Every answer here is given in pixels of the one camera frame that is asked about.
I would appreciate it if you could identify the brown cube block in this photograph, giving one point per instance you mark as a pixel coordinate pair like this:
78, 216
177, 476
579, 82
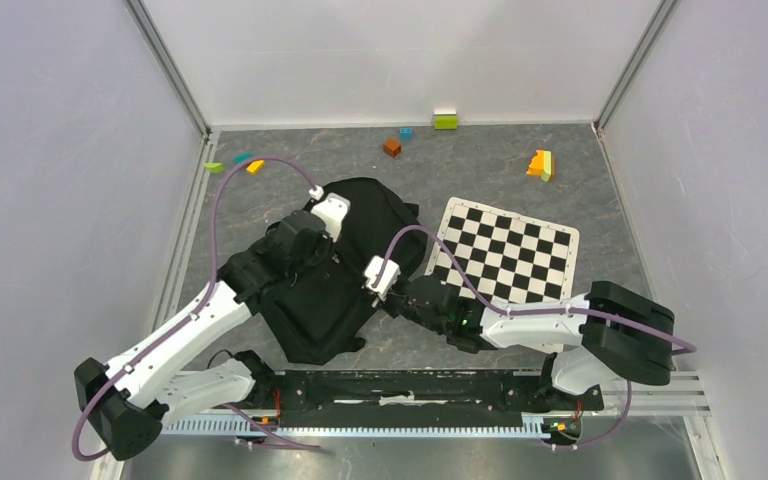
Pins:
392, 147

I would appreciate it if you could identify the teal block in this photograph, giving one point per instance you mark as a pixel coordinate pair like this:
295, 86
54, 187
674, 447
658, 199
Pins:
243, 157

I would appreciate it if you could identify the green half-round block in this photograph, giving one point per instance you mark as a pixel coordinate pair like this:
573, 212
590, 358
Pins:
214, 167

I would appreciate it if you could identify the orange stepped block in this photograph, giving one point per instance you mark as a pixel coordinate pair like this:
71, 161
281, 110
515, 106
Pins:
537, 164

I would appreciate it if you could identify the black student backpack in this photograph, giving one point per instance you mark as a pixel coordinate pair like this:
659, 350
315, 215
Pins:
319, 316

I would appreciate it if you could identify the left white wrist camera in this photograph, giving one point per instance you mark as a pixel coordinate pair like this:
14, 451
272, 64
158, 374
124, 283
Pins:
331, 208

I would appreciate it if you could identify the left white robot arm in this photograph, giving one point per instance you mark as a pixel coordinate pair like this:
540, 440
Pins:
129, 399

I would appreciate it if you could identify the black white chessboard mat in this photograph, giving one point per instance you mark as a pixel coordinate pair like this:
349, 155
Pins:
511, 260

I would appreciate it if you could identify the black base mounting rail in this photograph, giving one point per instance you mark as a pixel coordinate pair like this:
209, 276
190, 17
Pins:
412, 398

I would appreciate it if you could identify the white cable duct strip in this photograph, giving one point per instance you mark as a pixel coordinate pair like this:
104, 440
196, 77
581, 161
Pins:
221, 423

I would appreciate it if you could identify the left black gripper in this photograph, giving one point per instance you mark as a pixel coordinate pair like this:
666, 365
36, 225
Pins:
326, 243

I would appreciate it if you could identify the yellow-green block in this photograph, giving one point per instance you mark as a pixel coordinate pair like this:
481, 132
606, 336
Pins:
548, 167

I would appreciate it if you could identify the yellow small block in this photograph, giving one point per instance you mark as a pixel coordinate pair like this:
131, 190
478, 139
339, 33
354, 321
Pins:
254, 167

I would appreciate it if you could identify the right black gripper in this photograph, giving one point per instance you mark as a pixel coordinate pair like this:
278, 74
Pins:
386, 305

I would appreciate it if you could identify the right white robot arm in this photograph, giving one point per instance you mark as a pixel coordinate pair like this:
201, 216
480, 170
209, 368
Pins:
606, 334

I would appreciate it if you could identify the green white block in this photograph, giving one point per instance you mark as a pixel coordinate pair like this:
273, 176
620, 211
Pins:
445, 119

